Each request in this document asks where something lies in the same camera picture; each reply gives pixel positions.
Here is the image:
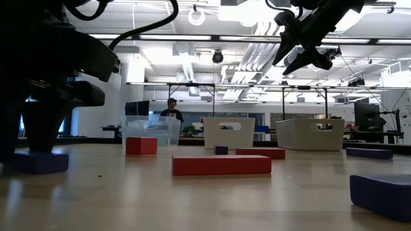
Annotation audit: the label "black ceiling fixture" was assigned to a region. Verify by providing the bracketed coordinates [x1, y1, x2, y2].
[320, 46, 342, 62]

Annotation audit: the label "black right camera cable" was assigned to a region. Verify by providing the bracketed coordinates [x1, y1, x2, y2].
[265, 0, 304, 19]

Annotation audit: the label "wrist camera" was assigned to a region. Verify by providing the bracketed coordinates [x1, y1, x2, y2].
[275, 11, 300, 37]
[69, 27, 121, 83]

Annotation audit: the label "black overhead camera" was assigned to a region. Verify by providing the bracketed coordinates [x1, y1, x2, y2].
[211, 50, 225, 65]

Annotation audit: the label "LED light bar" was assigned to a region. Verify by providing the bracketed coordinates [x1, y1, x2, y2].
[88, 33, 411, 45]

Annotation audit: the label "black computer monitor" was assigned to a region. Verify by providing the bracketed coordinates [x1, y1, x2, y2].
[354, 101, 387, 132]
[124, 100, 150, 117]

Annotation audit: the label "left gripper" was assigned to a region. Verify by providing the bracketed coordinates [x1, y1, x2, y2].
[0, 19, 106, 163]

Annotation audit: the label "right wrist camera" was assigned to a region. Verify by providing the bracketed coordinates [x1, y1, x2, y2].
[275, 11, 300, 37]

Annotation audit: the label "white ring ceiling fixture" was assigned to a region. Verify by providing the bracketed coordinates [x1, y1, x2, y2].
[187, 8, 207, 27]

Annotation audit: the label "white plastic bin with handles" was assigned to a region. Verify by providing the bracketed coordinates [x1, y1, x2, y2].
[275, 118, 345, 152]
[203, 117, 256, 150]

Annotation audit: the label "black camera cable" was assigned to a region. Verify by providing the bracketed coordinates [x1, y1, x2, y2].
[265, 0, 304, 19]
[64, 0, 180, 51]

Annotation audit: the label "green object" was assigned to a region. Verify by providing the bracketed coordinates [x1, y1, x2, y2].
[182, 124, 197, 137]

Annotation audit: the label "black gantry frame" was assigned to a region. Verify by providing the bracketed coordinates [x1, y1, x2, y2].
[281, 85, 329, 120]
[166, 82, 216, 118]

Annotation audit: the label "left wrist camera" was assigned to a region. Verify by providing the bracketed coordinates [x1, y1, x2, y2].
[69, 27, 121, 83]

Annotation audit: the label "small background desk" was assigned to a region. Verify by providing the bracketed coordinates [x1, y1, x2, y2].
[100, 125, 123, 139]

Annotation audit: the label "black left camera cable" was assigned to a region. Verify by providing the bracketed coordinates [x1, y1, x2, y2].
[64, 0, 180, 51]

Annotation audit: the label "clear plastic bin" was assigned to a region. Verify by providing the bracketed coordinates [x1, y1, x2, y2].
[121, 115, 182, 148]

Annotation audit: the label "red block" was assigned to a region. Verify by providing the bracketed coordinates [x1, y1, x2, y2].
[235, 147, 286, 160]
[125, 137, 159, 156]
[171, 155, 272, 176]

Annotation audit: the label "person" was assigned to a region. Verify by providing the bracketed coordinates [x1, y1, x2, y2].
[159, 98, 185, 124]

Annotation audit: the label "black track spotlights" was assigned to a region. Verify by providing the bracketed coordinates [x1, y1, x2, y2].
[348, 76, 367, 87]

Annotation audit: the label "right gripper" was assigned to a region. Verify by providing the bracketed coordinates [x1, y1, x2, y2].
[272, 8, 341, 76]

